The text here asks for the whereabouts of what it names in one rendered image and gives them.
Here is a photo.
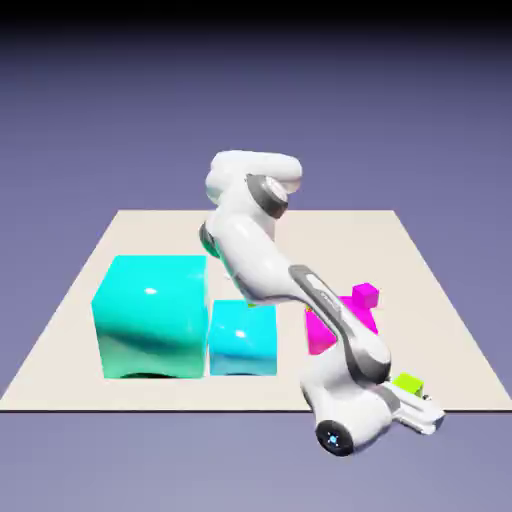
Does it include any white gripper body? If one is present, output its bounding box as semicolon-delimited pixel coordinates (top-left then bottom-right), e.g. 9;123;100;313
393;388;446;437

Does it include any small lime cube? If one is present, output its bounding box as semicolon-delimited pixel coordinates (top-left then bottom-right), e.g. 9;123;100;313
391;371;426;399

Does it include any small magenta cube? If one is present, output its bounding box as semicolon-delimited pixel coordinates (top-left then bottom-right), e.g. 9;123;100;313
351;282;381;310

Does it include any large magenta box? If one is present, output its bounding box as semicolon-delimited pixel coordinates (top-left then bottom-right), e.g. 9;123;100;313
304;294;380;357

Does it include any large cyan box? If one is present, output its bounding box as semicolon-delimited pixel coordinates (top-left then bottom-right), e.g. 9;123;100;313
208;299;279;378

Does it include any large turquoise box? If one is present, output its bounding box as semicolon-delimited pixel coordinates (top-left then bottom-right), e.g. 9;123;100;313
90;254;210;380

